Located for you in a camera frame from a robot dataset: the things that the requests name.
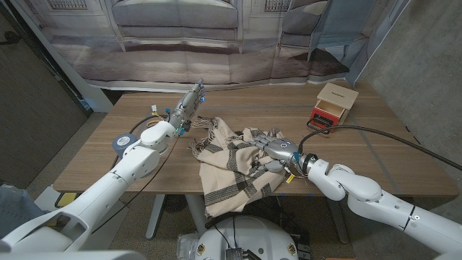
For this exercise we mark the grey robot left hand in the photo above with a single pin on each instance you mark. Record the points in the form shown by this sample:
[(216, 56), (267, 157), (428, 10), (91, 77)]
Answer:
[(185, 108)]

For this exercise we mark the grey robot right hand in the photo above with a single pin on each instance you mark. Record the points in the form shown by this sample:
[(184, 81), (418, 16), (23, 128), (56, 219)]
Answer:
[(283, 151)]

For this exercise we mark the beige plaid fringed scarf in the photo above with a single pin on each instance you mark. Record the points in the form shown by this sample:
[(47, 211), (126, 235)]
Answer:
[(223, 173)]

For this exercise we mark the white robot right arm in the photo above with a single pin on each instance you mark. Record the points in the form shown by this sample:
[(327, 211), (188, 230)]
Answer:
[(379, 206)]

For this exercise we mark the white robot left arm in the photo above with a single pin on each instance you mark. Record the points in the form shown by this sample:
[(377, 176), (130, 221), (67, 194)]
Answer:
[(101, 196)]

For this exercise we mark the wooden box with red drawer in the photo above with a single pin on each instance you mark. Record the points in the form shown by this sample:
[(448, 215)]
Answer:
[(337, 95)]

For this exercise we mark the printed room backdrop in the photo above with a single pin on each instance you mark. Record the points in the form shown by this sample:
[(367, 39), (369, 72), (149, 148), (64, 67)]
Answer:
[(180, 54)]

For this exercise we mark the white table leg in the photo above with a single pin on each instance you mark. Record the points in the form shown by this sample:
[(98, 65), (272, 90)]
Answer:
[(195, 213), (337, 220), (155, 216)]

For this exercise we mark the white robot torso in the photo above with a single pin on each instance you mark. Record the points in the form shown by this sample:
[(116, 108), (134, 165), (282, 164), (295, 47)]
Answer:
[(249, 234)]

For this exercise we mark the black round fan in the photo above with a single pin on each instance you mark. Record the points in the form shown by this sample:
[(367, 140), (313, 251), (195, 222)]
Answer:
[(175, 204)]

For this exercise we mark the clear plastic bag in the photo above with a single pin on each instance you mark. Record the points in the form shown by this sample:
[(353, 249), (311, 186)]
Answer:
[(186, 247)]

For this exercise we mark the yellow and black floor object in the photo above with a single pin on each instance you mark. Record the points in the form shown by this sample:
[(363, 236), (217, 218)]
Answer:
[(66, 198)]

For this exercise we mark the person leg in jeans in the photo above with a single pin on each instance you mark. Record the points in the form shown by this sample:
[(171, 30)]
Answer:
[(18, 211)]

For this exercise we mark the white backdrop frame post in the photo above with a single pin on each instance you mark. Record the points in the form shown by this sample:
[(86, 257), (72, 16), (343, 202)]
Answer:
[(97, 101)]

